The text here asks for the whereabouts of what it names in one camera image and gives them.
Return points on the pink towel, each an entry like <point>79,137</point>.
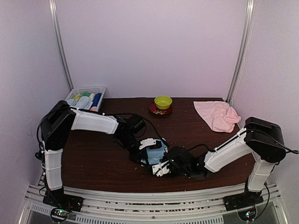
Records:
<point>218,115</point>

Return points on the right aluminium frame post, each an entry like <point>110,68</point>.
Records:
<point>242,51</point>

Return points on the white rolled towel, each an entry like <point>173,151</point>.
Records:
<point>91,97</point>

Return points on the red floral plate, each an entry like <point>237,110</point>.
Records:
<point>153,109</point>

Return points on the blue polka dot towel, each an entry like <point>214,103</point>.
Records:
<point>155,156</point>

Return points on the light blue rolled towel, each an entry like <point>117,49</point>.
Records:
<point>82,103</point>

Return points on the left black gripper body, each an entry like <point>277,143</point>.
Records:
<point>126,141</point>

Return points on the dark blue rolled towel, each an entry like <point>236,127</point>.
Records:
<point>96,99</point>

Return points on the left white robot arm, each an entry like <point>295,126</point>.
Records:
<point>52,135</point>

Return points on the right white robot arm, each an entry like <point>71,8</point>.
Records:
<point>257,136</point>

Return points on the green rolled towel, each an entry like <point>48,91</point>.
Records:
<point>85,94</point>

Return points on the yellow rolled towel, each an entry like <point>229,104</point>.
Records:
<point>77,97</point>

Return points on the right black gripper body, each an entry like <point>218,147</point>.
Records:
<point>182,171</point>

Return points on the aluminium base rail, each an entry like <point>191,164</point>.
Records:
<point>187,207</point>

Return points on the white plastic basket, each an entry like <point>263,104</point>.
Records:
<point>95,89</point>

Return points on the green plastic bowl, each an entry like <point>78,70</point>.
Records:
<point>163,102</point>

